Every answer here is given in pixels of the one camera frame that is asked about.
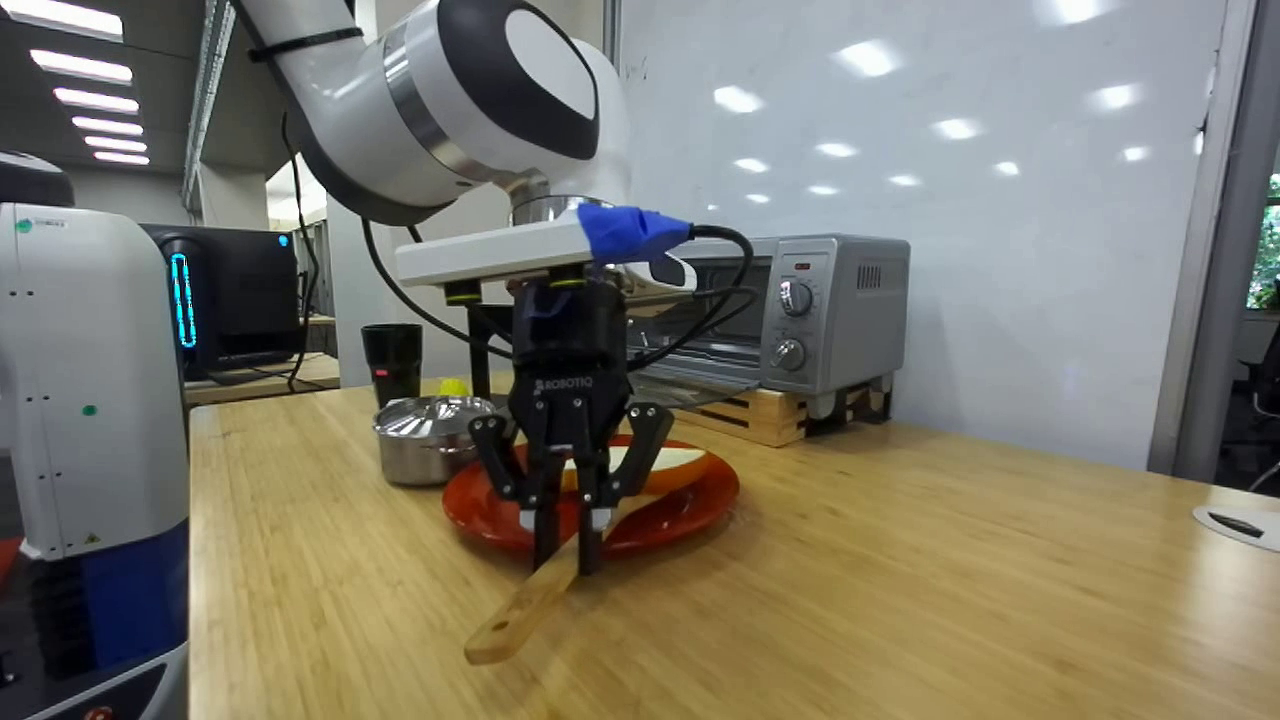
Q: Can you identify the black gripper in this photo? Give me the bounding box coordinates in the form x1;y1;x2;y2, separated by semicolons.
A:
463;272;676;580

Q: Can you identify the wooden spatula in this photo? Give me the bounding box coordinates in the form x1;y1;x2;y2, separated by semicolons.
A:
459;452;716;667

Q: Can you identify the slice of bread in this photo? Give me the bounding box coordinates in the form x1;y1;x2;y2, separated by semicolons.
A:
606;445;714;487

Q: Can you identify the glass oven door with handle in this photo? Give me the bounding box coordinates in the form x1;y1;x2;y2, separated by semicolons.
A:
626;357;758;399

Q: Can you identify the red round plate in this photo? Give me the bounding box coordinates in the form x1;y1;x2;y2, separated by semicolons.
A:
441;439;746;563

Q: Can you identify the wooden slatted oven stand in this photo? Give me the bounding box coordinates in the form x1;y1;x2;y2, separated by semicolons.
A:
674;376;898;452

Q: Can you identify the silver toaster oven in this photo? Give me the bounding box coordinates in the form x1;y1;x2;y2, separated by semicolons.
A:
615;234;918;430

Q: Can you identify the steel pot lid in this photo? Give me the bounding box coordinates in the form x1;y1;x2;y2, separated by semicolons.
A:
372;391;515;452

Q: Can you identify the black metal stand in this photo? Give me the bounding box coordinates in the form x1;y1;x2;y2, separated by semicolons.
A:
459;295;521;404

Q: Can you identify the black plastic cup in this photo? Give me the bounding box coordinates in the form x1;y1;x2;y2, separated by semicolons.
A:
359;321;430;414

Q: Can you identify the black monitor with blue light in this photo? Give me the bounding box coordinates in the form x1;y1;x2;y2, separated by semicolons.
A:
142;220;309;385

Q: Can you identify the white and blue device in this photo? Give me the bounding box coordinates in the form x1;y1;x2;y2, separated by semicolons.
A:
0;153;192;720

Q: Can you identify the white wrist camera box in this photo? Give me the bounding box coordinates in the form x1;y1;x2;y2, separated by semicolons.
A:
393;197;704;304

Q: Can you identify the round table cable grommet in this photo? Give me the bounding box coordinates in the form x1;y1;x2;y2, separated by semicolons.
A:
1187;498;1280;557

